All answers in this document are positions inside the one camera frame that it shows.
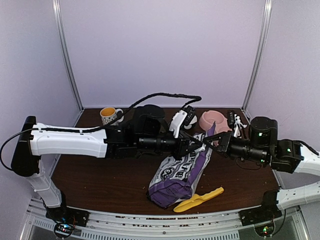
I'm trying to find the pink double pet feeder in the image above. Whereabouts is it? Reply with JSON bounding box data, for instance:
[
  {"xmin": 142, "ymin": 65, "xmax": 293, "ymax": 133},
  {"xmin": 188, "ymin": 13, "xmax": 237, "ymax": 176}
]
[{"xmin": 198, "ymin": 110, "xmax": 231, "ymax": 137}]

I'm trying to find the yellow plastic scoop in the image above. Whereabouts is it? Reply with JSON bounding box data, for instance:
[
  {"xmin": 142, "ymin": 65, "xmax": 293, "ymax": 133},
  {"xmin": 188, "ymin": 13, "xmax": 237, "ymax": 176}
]
[{"xmin": 173, "ymin": 187, "xmax": 225, "ymax": 213}]

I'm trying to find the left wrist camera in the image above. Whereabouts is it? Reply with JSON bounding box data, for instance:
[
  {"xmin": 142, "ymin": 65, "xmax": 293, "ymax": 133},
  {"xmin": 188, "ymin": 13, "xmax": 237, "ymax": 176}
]
[{"xmin": 169, "ymin": 105, "xmax": 197, "ymax": 139}]

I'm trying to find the circuit board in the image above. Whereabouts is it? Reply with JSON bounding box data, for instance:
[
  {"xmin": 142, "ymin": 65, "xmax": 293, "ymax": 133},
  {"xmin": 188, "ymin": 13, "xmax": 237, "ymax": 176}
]
[
  {"xmin": 53, "ymin": 222, "xmax": 75, "ymax": 239},
  {"xmin": 254, "ymin": 221, "xmax": 276, "ymax": 238}
]

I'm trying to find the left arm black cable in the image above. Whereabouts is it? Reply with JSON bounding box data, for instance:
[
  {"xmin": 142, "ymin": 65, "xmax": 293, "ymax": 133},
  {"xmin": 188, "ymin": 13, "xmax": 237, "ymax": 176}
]
[{"xmin": 0, "ymin": 92, "xmax": 202, "ymax": 172}]

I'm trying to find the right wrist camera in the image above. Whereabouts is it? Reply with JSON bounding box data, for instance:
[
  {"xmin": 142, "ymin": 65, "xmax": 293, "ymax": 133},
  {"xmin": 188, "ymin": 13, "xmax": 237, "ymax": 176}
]
[{"xmin": 227, "ymin": 110, "xmax": 248, "ymax": 139}]

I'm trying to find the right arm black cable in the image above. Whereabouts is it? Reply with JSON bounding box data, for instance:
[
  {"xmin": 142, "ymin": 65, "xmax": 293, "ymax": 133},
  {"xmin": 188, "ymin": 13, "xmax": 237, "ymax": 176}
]
[{"xmin": 271, "ymin": 207, "xmax": 292, "ymax": 236}]

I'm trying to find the aluminium corner post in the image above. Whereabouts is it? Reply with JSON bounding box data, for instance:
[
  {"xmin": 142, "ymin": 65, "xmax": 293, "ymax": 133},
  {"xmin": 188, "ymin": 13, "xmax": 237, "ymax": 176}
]
[
  {"xmin": 242, "ymin": 0, "xmax": 273, "ymax": 112},
  {"xmin": 52, "ymin": 0, "xmax": 84, "ymax": 111}
]

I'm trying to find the left circuit board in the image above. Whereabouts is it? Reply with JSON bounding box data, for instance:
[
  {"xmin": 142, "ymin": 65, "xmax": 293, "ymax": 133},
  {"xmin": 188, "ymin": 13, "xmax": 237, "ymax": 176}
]
[{"xmin": 53, "ymin": 222, "xmax": 75, "ymax": 239}]

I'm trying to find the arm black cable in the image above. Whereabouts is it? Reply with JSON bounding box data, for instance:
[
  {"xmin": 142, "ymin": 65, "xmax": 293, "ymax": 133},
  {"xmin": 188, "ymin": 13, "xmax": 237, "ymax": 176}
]
[
  {"xmin": 271, "ymin": 207, "xmax": 292, "ymax": 236},
  {"xmin": 0, "ymin": 92, "xmax": 202, "ymax": 172}
]

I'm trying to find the front aluminium rail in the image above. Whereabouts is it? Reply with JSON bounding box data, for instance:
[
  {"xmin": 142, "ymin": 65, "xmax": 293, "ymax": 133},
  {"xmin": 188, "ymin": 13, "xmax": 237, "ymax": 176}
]
[{"xmin": 18, "ymin": 197, "xmax": 311, "ymax": 240}]

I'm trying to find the white patterned mug yellow inside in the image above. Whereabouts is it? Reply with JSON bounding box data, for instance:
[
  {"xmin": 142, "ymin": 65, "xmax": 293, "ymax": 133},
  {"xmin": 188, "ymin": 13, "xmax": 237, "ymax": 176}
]
[{"xmin": 99, "ymin": 107, "xmax": 124, "ymax": 126}]

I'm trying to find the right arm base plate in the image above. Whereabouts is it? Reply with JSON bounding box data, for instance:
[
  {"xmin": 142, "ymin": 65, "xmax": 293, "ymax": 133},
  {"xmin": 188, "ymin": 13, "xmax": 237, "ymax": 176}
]
[{"xmin": 238, "ymin": 205, "xmax": 282, "ymax": 226}]

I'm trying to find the right circuit board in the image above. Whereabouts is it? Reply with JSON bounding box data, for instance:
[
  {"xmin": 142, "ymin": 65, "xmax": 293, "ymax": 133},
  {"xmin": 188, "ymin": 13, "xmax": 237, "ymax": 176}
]
[{"xmin": 254, "ymin": 221, "xmax": 276, "ymax": 238}]

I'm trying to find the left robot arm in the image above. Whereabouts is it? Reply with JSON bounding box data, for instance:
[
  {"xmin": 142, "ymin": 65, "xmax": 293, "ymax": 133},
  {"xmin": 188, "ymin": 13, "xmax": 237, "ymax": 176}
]
[{"xmin": 11, "ymin": 104, "xmax": 204, "ymax": 222}]

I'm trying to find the black and white ceramic bowl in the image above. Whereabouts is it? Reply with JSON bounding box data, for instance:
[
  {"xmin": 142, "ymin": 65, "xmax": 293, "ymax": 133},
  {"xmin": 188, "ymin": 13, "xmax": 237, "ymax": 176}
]
[{"xmin": 184, "ymin": 116, "xmax": 198, "ymax": 130}]

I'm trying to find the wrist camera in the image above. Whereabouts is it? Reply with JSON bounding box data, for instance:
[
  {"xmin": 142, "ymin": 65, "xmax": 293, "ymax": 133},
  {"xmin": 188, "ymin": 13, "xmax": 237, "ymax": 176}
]
[
  {"xmin": 227, "ymin": 110, "xmax": 248, "ymax": 139},
  {"xmin": 169, "ymin": 105, "xmax": 197, "ymax": 139}
]

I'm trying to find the purple pet food bag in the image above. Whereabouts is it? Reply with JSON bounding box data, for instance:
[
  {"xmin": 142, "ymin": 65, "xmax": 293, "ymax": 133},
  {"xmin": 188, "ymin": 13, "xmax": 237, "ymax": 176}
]
[{"xmin": 146, "ymin": 121, "xmax": 217, "ymax": 210}]

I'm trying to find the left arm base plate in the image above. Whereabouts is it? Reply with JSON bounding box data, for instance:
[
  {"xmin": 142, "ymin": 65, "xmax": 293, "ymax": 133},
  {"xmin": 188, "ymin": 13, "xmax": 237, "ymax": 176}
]
[{"xmin": 45, "ymin": 207, "xmax": 90, "ymax": 227}]

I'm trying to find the left aluminium corner post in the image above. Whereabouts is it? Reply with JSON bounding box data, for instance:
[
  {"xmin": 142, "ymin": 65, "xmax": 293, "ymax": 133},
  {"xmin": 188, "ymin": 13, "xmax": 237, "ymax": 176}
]
[{"xmin": 52, "ymin": 0, "xmax": 84, "ymax": 111}]

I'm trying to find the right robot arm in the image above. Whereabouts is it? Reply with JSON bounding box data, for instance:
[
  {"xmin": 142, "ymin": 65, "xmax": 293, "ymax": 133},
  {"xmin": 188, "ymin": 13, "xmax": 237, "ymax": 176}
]
[{"xmin": 203, "ymin": 116, "xmax": 320, "ymax": 221}]

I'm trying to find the right aluminium corner post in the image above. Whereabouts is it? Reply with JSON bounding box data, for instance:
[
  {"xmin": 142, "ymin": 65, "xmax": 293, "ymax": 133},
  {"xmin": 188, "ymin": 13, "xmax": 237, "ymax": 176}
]
[{"xmin": 242, "ymin": 0, "xmax": 273, "ymax": 112}]

